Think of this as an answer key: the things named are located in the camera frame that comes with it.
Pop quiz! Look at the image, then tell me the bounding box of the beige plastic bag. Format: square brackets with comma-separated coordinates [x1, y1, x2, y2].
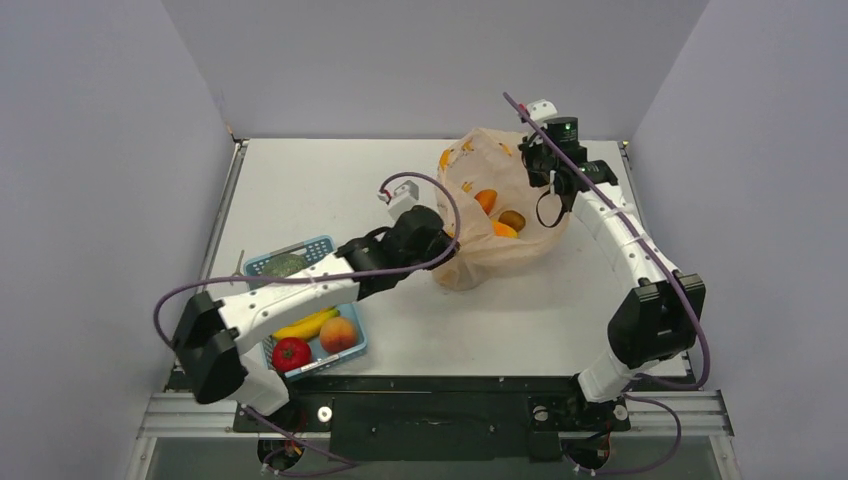
[432, 128, 570, 291]

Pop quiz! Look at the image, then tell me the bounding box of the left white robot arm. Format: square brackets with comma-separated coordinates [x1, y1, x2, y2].
[171, 205, 460, 430]

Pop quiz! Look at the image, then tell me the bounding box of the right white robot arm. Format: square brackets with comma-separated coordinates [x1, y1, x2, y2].
[519, 117, 706, 429]

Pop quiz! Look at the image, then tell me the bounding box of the fake brown kiwi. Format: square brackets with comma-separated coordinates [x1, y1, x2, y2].
[498, 210, 526, 233]

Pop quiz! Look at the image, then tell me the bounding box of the fake orange mango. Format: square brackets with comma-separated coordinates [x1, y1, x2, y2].
[492, 221, 519, 239]

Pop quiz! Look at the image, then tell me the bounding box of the fake peach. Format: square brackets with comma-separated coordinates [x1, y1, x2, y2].
[319, 317, 359, 354]

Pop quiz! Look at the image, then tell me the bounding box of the yellow fake banana bunch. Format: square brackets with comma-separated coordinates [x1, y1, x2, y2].
[272, 308, 340, 341]

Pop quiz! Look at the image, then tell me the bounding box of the green fake melon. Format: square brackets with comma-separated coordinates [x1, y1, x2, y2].
[260, 253, 309, 278]

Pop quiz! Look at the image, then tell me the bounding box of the red fake tomato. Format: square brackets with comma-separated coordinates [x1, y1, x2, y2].
[271, 337, 312, 373]

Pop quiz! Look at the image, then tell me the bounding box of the blue plastic basket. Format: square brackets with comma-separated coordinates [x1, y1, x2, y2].
[240, 236, 368, 381]

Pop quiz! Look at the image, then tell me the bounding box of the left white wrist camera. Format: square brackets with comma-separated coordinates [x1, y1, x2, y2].
[377, 180, 420, 221]

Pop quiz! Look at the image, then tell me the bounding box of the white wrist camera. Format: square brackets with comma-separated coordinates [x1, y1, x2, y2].
[519, 99, 558, 125]
[377, 180, 420, 221]

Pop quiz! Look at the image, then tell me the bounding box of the black loop cable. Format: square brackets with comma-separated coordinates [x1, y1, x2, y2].
[535, 173, 570, 230]

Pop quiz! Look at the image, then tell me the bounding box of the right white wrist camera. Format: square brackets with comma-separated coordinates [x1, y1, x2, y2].
[519, 99, 558, 125]

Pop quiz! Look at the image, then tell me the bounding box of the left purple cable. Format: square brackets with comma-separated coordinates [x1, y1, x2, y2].
[153, 171, 462, 478]

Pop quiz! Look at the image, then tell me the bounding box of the purple cable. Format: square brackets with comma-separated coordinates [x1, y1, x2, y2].
[502, 91, 713, 477]
[153, 171, 462, 478]

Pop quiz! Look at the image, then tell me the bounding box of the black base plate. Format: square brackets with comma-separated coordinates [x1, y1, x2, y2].
[165, 374, 700, 463]

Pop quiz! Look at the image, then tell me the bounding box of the aluminium rail frame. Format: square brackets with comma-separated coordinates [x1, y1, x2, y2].
[125, 391, 732, 479]

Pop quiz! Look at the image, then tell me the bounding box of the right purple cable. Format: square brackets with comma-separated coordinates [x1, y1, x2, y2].
[502, 91, 713, 477]

